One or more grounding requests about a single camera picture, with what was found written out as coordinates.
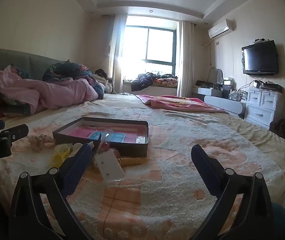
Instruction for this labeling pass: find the black wall television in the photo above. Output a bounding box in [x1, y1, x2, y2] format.
[241, 40, 279, 76]

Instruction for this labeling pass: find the shallow dark grey box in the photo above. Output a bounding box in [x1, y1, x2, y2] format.
[52, 116, 150, 157]

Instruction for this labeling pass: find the vanity mirror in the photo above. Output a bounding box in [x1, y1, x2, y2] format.
[209, 67, 223, 85]

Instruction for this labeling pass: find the pink floral cloth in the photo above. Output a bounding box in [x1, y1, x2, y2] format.
[155, 77, 178, 86]

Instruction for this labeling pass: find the sheer white curtain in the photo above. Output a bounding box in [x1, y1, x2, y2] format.
[107, 15, 128, 94]
[178, 21, 195, 97]

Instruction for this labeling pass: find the clear bag with earring card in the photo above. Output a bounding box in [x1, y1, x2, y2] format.
[92, 147, 125, 184]

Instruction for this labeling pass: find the green headboard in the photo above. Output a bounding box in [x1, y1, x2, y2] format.
[0, 46, 69, 81]

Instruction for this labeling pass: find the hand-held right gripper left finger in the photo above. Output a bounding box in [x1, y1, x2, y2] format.
[9, 143, 94, 240]

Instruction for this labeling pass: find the beige floral scrunchie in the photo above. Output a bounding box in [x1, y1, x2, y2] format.
[28, 135, 55, 152]

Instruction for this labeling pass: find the yellow hair accessory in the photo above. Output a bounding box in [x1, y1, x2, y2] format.
[54, 144, 74, 165]

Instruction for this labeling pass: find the white grey vanity desk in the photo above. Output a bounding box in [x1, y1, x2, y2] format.
[193, 87, 247, 119]

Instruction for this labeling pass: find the tan hair claw clip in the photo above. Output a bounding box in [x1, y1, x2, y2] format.
[116, 156, 143, 167]

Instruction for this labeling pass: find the window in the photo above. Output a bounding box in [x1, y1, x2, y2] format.
[122, 25, 177, 77]

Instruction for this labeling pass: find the dark clothes pile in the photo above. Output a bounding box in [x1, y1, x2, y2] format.
[131, 72, 158, 92]

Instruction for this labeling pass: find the white drawer cabinet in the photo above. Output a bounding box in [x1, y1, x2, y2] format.
[245, 86, 284, 130]

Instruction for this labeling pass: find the pink cartoon hair clip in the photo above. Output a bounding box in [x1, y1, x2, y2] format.
[100, 141, 119, 155]

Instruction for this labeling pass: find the white air conditioner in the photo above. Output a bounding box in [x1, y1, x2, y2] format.
[208, 19, 234, 39]

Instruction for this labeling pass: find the dark brown cloth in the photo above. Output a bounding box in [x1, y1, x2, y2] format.
[270, 118, 285, 147]

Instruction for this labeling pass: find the pink quilt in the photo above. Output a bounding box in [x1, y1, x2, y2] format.
[0, 65, 99, 110]

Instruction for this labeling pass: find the pink printed blanket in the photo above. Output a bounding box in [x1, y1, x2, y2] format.
[135, 94, 229, 113]

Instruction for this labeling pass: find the black set-top box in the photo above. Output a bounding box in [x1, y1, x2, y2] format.
[260, 84, 283, 92]

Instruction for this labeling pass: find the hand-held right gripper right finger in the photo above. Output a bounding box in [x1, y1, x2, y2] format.
[191, 144, 274, 240]

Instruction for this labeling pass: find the dark floral quilt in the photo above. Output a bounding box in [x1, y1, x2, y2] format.
[42, 61, 105, 98]

